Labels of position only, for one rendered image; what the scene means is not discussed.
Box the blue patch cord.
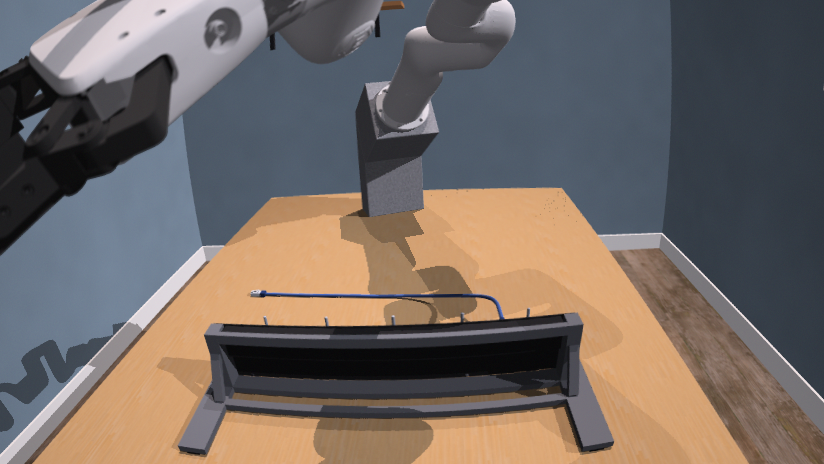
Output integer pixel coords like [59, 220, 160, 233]
[265, 292, 505, 319]

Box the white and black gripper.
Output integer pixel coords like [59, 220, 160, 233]
[0, 0, 268, 256]

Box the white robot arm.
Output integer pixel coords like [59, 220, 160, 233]
[262, 0, 516, 131]

